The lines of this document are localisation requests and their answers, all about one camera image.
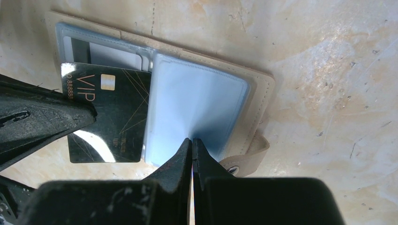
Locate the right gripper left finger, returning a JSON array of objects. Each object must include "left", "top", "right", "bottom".
[{"left": 143, "top": 138, "right": 192, "bottom": 225}]

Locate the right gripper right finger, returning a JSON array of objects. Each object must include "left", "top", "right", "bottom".
[{"left": 192, "top": 138, "right": 239, "bottom": 225}]

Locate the black VIP credit card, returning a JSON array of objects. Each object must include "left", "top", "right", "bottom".
[{"left": 61, "top": 62, "right": 151, "bottom": 163}]

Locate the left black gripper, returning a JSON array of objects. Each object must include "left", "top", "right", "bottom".
[{"left": 0, "top": 75, "right": 97, "bottom": 170}]

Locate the beige card holder wallet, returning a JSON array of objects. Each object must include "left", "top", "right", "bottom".
[{"left": 46, "top": 11, "right": 275, "bottom": 177}]

